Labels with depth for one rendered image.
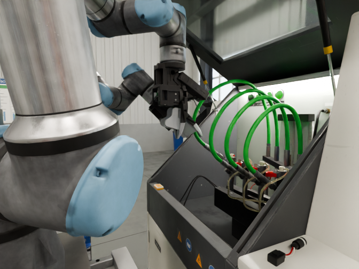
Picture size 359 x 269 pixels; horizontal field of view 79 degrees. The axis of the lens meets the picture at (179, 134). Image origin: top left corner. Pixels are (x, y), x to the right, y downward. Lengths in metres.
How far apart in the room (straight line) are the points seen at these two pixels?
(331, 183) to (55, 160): 0.59
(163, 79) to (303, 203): 0.49
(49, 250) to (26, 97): 0.24
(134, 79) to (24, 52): 0.59
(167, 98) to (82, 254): 0.39
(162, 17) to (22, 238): 0.47
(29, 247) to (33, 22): 0.28
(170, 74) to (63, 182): 0.46
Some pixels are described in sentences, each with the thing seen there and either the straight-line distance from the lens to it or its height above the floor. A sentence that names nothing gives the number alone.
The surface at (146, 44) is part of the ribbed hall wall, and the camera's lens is 7.96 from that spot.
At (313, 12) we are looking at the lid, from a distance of 0.86.
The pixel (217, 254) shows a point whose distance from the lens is 0.62.
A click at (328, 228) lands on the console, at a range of 0.66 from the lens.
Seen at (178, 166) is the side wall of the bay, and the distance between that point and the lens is 1.14.
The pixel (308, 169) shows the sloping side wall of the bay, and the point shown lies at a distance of 0.64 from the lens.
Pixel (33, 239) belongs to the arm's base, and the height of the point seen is 1.11.
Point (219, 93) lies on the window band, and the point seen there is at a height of 1.97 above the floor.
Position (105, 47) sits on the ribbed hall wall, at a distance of 7.52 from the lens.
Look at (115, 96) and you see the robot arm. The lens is 0.73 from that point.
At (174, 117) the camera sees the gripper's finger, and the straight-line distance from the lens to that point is 0.61.
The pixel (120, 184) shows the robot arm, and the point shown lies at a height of 1.21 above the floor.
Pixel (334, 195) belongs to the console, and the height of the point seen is 1.09.
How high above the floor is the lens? 1.28
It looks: 5 degrees down
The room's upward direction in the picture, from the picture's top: straight up
